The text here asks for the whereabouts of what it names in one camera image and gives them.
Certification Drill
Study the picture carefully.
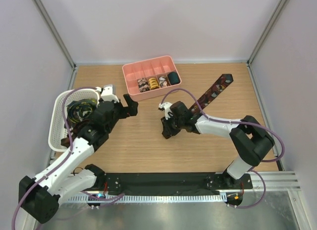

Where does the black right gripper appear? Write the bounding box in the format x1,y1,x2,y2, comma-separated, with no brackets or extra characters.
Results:
161,113,184,138

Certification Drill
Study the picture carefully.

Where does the dark red patterned tie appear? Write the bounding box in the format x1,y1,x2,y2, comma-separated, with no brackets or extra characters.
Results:
197,74,234,110

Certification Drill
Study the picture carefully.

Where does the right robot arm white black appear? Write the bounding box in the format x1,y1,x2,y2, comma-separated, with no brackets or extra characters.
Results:
158,101,275,188

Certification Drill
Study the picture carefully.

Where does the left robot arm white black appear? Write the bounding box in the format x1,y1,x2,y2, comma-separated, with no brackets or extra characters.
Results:
18,94,138,224

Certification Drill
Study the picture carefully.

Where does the pink divided organizer tray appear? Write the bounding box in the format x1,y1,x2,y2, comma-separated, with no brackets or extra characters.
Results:
122,55,182,101

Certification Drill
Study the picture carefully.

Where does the rolled yellow tie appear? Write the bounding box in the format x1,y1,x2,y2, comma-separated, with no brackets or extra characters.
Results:
148,77,160,90

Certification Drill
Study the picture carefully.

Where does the rolled white floral tie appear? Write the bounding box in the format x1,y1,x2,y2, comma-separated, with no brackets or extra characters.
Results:
158,76,170,88

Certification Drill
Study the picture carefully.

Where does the rolled dark teal tie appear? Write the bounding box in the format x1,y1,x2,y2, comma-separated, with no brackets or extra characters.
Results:
167,71,180,85

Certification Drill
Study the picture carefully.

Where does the white perforated plastic basket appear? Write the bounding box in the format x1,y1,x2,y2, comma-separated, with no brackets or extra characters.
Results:
48,88,100,152

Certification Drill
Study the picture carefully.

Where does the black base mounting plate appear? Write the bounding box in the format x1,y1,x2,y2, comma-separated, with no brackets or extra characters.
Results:
106,172,253,196

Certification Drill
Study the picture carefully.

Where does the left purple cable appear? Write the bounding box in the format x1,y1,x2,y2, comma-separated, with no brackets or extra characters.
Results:
11,86,126,230

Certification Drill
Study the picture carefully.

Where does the purple cable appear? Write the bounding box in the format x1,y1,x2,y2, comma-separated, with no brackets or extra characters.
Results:
160,88,285,210
11,86,126,230

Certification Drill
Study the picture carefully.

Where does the perforated metal cable rail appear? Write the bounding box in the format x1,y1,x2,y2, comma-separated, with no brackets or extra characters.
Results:
65,193,227,204

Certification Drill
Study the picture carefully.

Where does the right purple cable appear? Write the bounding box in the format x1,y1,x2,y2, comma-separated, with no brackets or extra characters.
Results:
160,88,285,210

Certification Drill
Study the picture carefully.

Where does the left aluminium frame post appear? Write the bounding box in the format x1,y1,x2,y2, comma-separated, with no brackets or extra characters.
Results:
29,0,76,70

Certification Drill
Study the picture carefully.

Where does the aluminium frame post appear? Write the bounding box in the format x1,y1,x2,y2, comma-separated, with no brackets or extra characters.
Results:
247,0,295,65
29,0,76,70

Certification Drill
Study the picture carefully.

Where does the right aluminium frame post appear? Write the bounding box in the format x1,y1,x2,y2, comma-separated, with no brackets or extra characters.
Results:
247,0,295,65

